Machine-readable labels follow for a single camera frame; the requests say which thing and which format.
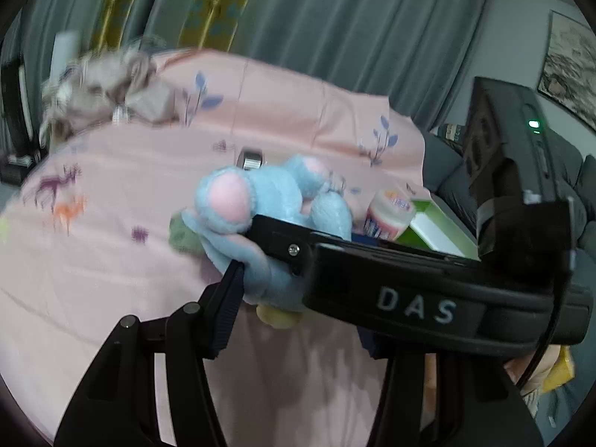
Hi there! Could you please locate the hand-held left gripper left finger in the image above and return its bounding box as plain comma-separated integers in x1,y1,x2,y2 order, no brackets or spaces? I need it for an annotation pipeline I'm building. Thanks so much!
53,263,245,447

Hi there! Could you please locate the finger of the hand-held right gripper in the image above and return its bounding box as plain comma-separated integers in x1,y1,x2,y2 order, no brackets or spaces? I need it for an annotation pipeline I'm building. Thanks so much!
249,214,345,275

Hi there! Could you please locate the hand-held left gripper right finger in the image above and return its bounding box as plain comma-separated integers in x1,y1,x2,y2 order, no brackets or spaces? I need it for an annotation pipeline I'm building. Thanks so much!
358,328,543,447

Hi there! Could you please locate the blue plush toy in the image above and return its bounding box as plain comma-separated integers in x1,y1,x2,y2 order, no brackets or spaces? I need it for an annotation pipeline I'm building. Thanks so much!
181,155,353,329

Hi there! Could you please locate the green fuzzy cloth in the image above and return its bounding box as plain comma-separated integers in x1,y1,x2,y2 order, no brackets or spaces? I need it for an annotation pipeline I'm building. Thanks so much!
168,214,202,253

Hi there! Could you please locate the green cardboard box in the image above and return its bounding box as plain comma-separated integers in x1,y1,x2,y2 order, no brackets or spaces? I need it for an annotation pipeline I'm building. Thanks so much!
396,198,481,261

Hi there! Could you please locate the small silver metal object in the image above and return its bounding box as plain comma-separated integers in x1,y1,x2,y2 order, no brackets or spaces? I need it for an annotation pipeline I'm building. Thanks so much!
237,148,265,171

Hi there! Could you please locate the yellow packet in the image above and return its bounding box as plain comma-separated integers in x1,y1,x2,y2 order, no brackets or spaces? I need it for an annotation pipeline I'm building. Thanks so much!
542,347,577,393

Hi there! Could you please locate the white jar with pink label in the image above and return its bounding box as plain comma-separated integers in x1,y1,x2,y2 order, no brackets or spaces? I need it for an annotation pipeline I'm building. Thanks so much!
364,190,417,243

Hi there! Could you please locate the pink printed blanket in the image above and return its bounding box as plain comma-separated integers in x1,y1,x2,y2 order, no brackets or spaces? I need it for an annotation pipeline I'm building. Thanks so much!
0,49,438,447

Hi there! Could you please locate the grey curtain with yellow pattern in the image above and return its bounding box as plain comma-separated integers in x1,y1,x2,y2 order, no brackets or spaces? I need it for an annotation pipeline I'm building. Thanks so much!
0,0,494,126

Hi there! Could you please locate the grey patterned crumpled cloth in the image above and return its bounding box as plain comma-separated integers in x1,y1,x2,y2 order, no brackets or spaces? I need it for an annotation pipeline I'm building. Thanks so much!
39,37,184,143

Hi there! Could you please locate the dark furniture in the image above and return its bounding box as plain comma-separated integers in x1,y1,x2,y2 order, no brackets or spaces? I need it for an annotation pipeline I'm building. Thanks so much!
0,53,40,182

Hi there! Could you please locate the black cable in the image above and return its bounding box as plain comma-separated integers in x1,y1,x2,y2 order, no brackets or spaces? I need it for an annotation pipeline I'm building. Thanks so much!
521,249,579,394

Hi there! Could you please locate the framed wall picture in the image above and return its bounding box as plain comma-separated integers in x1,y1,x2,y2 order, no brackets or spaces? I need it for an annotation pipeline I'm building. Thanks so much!
537,9,596,119

